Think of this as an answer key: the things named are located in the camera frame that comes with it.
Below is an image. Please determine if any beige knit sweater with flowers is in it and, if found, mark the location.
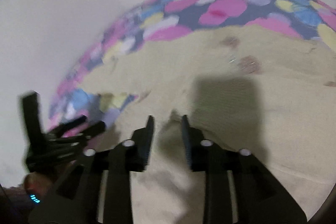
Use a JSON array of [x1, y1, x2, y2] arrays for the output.
[[80, 26, 335, 223]]

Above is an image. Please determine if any colourful circle-pattern bedspread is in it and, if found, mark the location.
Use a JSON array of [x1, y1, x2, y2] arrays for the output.
[[49, 0, 335, 128]]

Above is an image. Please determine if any person's left hand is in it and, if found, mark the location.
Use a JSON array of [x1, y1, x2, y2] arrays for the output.
[[23, 172, 53, 199]]

